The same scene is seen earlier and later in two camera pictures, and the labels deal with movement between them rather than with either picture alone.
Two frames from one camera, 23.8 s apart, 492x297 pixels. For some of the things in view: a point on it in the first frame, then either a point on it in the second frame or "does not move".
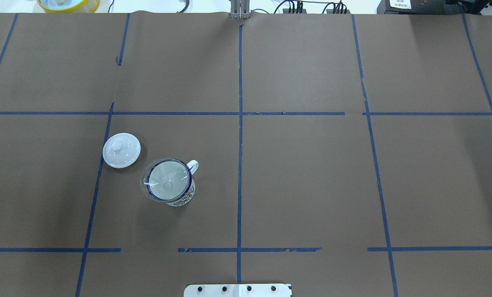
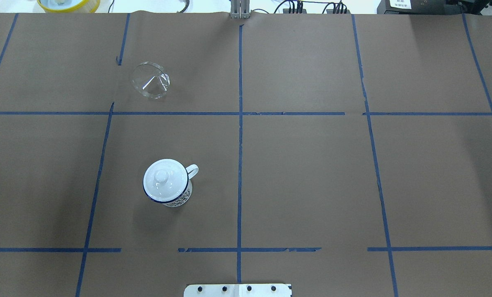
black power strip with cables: x=338 y=8 does not move
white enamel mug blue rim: x=170 y=181 does not move
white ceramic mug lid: x=121 y=150 -> x=165 y=180
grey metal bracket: x=240 y=9 does not move
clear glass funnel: x=166 y=179 -> x=149 y=80
